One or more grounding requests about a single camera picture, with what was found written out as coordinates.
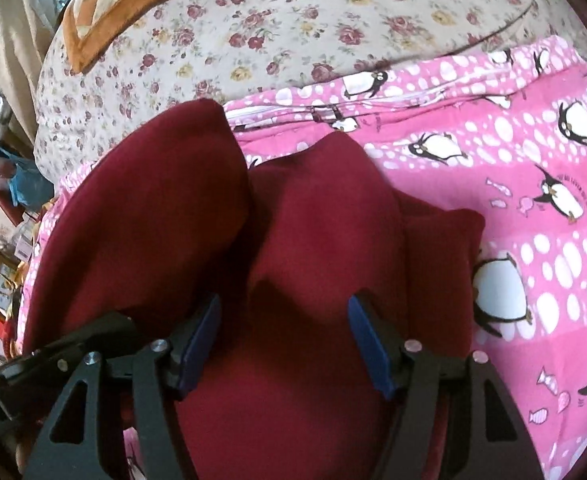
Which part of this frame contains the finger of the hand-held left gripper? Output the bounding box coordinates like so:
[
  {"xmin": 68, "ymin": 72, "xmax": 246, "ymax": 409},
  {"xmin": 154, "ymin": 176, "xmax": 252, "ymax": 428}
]
[{"xmin": 48, "ymin": 311, "xmax": 141, "ymax": 361}]

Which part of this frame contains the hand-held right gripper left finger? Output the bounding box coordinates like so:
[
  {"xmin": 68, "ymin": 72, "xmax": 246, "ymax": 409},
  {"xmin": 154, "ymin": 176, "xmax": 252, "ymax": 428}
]
[{"xmin": 23, "ymin": 294, "xmax": 222, "ymax": 480}]

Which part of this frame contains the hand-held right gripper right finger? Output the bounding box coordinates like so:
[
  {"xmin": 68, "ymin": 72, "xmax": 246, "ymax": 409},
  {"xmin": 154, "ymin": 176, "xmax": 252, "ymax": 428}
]
[{"xmin": 348, "ymin": 295, "xmax": 544, "ymax": 480}]

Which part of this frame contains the dark red garment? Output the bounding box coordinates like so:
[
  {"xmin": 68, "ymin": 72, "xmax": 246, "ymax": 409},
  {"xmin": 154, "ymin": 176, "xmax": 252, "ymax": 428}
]
[{"xmin": 20, "ymin": 99, "xmax": 487, "ymax": 480}]

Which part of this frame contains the cardboard box with label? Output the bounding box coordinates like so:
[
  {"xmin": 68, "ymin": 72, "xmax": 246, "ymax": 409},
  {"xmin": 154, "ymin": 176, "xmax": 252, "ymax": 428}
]
[{"xmin": 13, "ymin": 220, "xmax": 41, "ymax": 263}]

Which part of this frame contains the blue plastic bag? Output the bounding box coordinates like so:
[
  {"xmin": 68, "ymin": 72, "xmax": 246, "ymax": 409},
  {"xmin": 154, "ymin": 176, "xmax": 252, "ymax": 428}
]
[{"xmin": 0, "ymin": 145, "xmax": 56, "ymax": 211}]

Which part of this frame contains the pink penguin print blanket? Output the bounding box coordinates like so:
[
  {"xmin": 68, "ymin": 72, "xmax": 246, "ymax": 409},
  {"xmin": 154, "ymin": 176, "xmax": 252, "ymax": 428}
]
[{"xmin": 16, "ymin": 35, "xmax": 587, "ymax": 480}]

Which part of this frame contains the orange checkered cushion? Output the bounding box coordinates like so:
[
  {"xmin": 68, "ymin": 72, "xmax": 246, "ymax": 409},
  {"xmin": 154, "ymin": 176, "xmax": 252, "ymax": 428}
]
[{"xmin": 60, "ymin": 0, "xmax": 204, "ymax": 75}]

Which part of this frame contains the beige curtain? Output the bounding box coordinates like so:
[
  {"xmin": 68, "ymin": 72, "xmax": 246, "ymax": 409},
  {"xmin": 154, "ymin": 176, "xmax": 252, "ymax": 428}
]
[{"xmin": 0, "ymin": 0, "xmax": 69, "ymax": 106}]

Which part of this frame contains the floral bedspread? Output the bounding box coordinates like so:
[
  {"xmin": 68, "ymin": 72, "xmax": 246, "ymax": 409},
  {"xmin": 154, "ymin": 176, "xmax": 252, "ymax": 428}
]
[{"xmin": 33, "ymin": 0, "xmax": 587, "ymax": 181}]

